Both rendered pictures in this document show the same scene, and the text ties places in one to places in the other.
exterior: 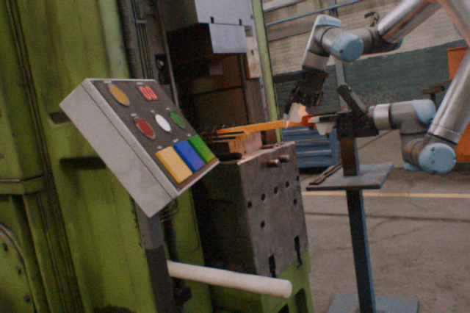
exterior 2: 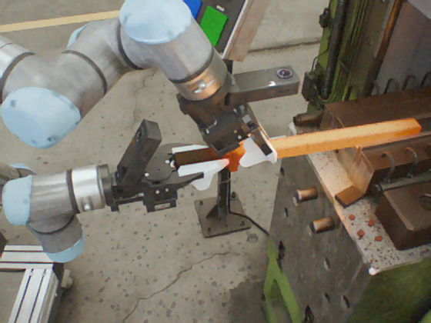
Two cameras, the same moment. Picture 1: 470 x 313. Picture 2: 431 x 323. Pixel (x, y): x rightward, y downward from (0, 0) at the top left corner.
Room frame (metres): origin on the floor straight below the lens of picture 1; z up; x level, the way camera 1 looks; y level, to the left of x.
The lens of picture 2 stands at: (1.61, -0.67, 1.54)
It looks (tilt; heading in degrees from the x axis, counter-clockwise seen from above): 47 degrees down; 128
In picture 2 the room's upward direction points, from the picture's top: straight up
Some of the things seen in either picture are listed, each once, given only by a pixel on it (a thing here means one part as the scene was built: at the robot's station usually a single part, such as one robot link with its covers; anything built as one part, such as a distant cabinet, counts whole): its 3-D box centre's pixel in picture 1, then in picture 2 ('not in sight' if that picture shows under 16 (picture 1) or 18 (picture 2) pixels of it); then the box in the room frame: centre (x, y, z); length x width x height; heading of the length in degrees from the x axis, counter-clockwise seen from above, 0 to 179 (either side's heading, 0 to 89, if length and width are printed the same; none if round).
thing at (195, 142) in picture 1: (200, 150); (213, 26); (1.02, 0.08, 1.01); 0.07 x 0.05 x 0.07; 168
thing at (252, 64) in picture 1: (251, 57); not in sight; (1.78, -0.14, 1.27); 0.09 x 0.02 x 0.17; 142
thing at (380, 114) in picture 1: (383, 117); (91, 189); (1.18, -0.44, 1.00); 0.08 x 0.05 x 0.08; 143
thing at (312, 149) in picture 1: (299, 142); not in sight; (5.52, -0.91, 0.36); 1.20 x 0.80 x 0.72; 58
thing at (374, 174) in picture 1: (352, 175); not in sight; (1.78, -0.50, 0.70); 0.40 x 0.30 x 0.02; 150
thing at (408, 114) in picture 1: (412, 115); (43, 198); (1.13, -0.50, 0.99); 0.11 x 0.08 x 0.09; 53
